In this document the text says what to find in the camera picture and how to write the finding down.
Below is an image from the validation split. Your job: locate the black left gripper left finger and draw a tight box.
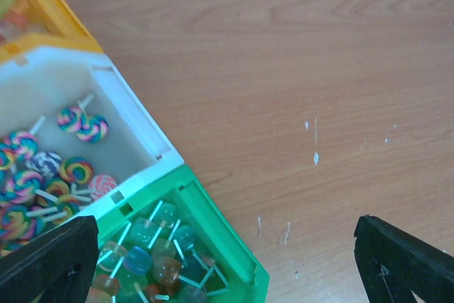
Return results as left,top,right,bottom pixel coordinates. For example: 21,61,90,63
1,216,99,302

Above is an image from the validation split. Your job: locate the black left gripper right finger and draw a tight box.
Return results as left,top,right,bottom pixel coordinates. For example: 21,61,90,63
354,215,453,302

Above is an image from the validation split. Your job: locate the green plastic candy bin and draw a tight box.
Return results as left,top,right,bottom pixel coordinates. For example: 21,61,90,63
87,166,270,302

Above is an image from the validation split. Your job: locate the white plastic candy bin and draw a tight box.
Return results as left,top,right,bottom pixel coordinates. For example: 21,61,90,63
1,47,183,256

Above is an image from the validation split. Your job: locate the orange plastic candy bin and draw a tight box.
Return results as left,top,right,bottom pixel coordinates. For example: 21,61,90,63
1,0,103,62

